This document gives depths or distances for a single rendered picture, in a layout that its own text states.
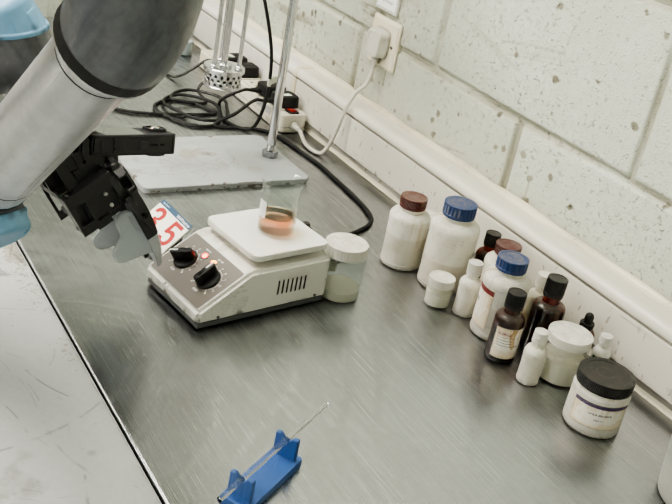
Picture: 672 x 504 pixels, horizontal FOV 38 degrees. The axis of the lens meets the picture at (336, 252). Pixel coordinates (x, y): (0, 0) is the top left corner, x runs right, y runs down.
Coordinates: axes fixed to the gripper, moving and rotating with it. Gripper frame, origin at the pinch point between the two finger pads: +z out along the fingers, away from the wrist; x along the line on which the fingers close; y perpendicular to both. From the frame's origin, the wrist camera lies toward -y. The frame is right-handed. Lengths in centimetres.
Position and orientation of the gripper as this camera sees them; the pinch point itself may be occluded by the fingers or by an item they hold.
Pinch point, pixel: (152, 249)
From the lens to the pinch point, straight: 121.3
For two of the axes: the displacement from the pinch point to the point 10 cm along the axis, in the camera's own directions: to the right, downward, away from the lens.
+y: -7.3, 5.8, -3.7
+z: 3.1, 7.5, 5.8
